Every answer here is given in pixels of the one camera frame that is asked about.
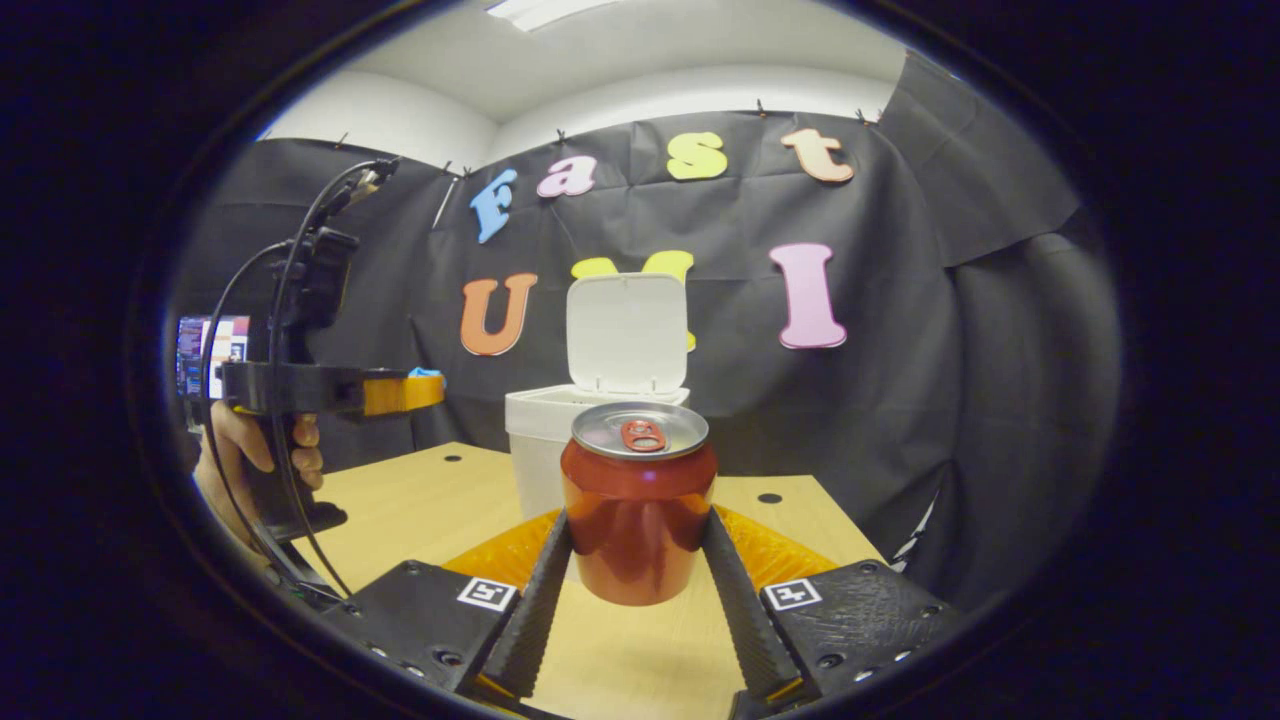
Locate wooden desktop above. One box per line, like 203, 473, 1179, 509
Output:
290, 442, 886, 720

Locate white desktop garbage bin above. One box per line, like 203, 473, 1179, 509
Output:
504, 272, 691, 523

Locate red pop can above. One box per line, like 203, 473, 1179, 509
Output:
560, 401, 719, 607

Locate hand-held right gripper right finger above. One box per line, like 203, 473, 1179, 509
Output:
700, 505, 966, 706

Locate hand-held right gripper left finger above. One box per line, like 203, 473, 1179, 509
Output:
320, 508, 574, 701

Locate computer monitor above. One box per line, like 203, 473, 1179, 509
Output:
176, 315, 251, 401

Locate black backdrop cloth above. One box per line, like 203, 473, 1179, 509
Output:
170, 50, 1121, 611

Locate ceiling light panel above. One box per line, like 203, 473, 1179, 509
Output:
485, 0, 621, 31

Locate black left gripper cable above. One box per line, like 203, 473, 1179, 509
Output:
200, 160, 396, 601

